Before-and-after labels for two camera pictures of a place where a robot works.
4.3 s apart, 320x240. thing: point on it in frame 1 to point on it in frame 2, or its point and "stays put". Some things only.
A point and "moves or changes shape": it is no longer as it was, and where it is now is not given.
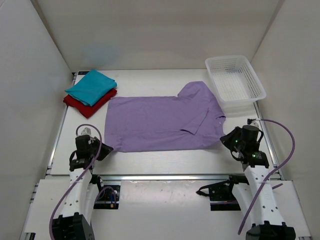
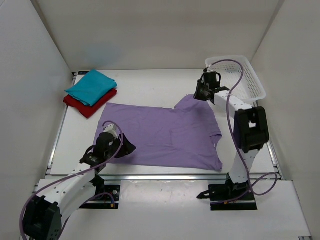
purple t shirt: (193, 119) moves or changes shape
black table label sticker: (83, 72) stays put
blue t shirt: (92, 87) stays put
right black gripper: (226, 140) to (201, 84)
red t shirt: (85, 110) stays put
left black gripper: (106, 149) to (126, 148)
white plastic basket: (236, 83) stays put
